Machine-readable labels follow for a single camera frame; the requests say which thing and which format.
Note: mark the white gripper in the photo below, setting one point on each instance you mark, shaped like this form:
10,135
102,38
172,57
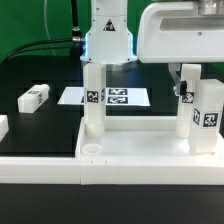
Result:
181,32

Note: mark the white desk top tray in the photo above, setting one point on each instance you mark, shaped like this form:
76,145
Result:
142,140

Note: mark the marker sheet with tags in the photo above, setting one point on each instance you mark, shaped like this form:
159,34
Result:
114,96

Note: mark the white L-shaped obstacle fence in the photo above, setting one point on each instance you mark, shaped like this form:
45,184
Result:
49,170

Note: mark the white block left edge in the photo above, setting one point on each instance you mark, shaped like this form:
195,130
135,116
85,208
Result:
3,126

